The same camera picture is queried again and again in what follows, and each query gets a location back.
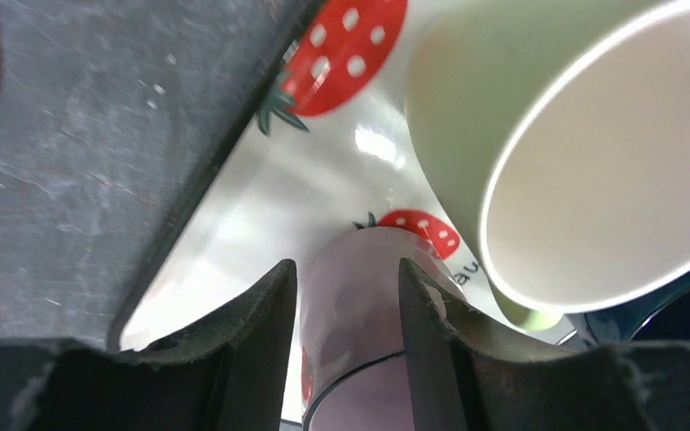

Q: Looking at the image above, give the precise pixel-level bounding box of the purple mug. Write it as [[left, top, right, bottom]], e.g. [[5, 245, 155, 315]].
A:
[[298, 227, 464, 430]]

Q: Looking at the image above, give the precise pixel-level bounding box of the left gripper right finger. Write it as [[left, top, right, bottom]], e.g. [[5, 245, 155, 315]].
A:
[[399, 259, 690, 430]]

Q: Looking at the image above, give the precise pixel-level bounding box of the dark blue mug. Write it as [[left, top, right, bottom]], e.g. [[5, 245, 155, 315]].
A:
[[566, 271, 690, 346]]

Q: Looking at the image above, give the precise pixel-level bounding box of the light green mug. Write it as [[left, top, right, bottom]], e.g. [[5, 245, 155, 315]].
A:
[[404, 1, 690, 330]]

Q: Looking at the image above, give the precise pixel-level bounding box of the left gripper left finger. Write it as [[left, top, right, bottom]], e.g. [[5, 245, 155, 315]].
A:
[[0, 259, 296, 430]]

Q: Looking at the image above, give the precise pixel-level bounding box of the strawberry pattern tray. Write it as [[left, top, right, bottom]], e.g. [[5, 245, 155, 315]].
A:
[[106, 0, 572, 424]]

